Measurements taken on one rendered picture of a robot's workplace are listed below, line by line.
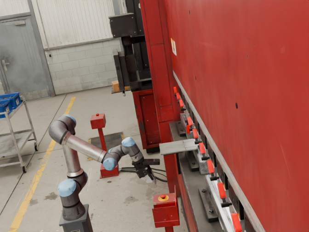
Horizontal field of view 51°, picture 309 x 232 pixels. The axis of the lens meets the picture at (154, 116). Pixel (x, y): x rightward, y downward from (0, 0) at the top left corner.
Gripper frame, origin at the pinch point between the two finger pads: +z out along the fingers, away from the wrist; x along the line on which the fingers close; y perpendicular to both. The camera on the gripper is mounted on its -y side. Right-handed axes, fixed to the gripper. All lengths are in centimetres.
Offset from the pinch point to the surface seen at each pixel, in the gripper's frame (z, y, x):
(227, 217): 8, -38, 51
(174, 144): -3.2, -16.7, -35.8
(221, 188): -25, -45, 78
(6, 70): -140, 388, -654
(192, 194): 11.3, -20.2, 13.6
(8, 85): -103, 407, -654
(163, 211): 13.4, 1.9, 14.6
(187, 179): 10.7, -18.4, -3.9
